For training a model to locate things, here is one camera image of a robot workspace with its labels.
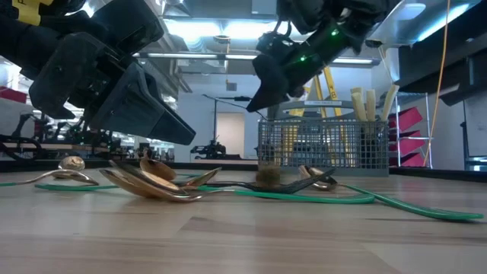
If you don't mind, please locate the distant robot workstation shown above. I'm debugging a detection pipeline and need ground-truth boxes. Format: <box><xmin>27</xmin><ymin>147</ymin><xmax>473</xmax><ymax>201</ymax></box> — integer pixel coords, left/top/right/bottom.
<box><xmin>0</xmin><ymin>112</ymin><xmax>176</xmax><ymax>163</ymax></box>

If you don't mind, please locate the black camera gantry frame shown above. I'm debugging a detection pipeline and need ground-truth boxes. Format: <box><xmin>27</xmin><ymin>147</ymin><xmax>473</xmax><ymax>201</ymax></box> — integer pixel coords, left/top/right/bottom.
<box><xmin>212</xmin><ymin>95</ymin><xmax>253</xmax><ymax>153</ymax></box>

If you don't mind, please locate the pale door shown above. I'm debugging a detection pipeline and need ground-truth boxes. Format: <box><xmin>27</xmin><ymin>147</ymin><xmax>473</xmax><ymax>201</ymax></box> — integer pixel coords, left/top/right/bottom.
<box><xmin>215</xmin><ymin>112</ymin><xmax>246</xmax><ymax>160</ymax></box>

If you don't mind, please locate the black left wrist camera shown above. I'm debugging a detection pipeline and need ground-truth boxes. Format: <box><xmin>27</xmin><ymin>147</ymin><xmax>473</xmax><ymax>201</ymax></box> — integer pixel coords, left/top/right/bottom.
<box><xmin>92</xmin><ymin>0</ymin><xmax>165</xmax><ymax>58</ymax></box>

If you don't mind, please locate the long fluorescent ceiling light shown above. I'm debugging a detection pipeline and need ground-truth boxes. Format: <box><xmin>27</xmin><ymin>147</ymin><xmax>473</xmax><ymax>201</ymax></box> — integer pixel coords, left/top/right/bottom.
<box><xmin>132</xmin><ymin>52</ymin><xmax>376</xmax><ymax>65</ymax></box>

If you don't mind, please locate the black framed panel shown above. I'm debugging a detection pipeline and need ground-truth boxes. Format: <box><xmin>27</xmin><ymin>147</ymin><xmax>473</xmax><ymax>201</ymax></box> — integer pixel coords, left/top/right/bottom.
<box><xmin>459</xmin><ymin>91</ymin><xmax>487</xmax><ymax>173</ymax></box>

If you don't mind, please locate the red storage bin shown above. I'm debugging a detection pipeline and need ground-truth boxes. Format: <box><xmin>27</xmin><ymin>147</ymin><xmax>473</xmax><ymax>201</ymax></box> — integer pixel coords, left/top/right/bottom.
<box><xmin>388</xmin><ymin>130</ymin><xmax>427</xmax><ymax>154</ymax></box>
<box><xmin>388</xmin><ymin>106</ymin><xmax>423</xmax><ymax>133</ymax></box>
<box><xmin>388</xmin><ymin>152</ymin><xmax>426</xmax><ymax>169</ymax></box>

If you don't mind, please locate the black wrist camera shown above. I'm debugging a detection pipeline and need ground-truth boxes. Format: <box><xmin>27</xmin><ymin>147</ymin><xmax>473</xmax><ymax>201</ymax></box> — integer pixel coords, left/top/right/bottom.
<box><xmin>255</xmin><ymin>30</ymin><xmax>304</xmax><ymax>60</ymax></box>
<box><xmin>92</xmin><ymin>0</ymin><xmax>165</xmax><ymax>58</ymax></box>

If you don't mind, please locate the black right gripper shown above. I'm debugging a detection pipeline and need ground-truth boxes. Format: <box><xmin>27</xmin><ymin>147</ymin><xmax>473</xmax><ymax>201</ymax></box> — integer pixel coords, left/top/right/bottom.
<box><xmin>246</xmin><ymin>54</ymin><xmax>306</xmax><ymax>113</ymax></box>

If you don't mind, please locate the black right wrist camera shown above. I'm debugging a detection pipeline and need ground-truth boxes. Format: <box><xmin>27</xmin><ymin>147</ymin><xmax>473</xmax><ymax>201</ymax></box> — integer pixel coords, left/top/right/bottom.
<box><xmin>255</xmin><ymin>30</ymin><xmax>304</xmax><ymax>60</ymax></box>

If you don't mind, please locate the pile of gold spoons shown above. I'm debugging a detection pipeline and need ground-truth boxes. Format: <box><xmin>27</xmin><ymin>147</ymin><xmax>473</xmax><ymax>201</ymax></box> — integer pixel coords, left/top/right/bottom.
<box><xmin>99</xmin><ymin>159</ymin><xmax>377</xmax><ymax>206</ymax></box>

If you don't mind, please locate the yellow cable tag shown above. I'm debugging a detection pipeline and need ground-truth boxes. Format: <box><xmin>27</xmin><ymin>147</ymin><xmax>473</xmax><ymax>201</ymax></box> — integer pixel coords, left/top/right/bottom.
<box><xmin>10</xmin><ymin>0</ymin><xmax>55</xmax><ymax>27</ymax></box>

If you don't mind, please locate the grey plastic cutlery basket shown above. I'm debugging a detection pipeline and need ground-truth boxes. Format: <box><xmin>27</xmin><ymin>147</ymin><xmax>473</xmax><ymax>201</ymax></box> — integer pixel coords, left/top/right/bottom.
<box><xmin>257</xmin><ymin>99</ymin><xmax>390</xmax><ymax>178</ymax></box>

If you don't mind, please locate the yellow hanging cable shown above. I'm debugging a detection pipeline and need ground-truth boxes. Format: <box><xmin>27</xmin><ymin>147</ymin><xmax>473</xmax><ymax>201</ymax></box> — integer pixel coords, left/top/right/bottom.
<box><xmin>422</xmin><ymin>0</ymin><xmax>452</xmax><ymax>167</ymax></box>

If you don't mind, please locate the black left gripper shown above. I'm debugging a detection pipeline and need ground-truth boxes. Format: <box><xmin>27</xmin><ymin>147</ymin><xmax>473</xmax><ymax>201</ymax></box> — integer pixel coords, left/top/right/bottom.
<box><xmin>28</xmin><ymin>32</ymin><xmax>198</xmax><ymax>147</ymax></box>

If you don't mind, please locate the yellow step ladder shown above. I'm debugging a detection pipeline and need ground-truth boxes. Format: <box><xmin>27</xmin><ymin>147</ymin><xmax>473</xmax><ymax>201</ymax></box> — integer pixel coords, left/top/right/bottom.
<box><xmin>283</xmin><ymin>66</ymin><xmax>343</xmax><ymax>167</ymax></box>

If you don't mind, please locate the white metal shelf rack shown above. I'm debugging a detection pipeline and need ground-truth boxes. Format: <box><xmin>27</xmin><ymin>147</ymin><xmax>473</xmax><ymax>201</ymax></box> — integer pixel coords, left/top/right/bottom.
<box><xmin>388</xmin><ymin>92</ymin><xmax>434</xmax><ymax>169</ymax></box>

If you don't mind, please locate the gold spoon green handle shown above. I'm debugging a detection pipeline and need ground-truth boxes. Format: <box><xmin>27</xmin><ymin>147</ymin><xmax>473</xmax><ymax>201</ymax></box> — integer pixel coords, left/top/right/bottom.
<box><xmin>0</xmin><ymin>168</ymin><xmax>99</xmax><ymax>188</ymax></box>
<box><xmin>255</xmin><ymin>163</ymin><xmax>283</xmax><ymax>190</ymax></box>
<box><xmin>58</xmin><ymin>155</ymin><xmax>86</xmax><ymax>173</ymax></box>
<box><xmin>34</xmin><ymin>168</ymin><xmax>153</xmax><ymax>199</ymax></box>
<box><xmin>298</xmin><ymin>164</ymin><xmax>485</xmax><ymax>222</ymax></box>

